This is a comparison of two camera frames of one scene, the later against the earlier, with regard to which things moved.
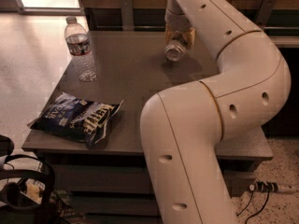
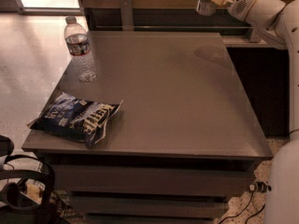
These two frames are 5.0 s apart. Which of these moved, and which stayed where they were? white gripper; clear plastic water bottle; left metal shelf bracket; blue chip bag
Moved: white gripper
Stayed: left metal shelf bracket; clear plastic water bottle; blue chip bag
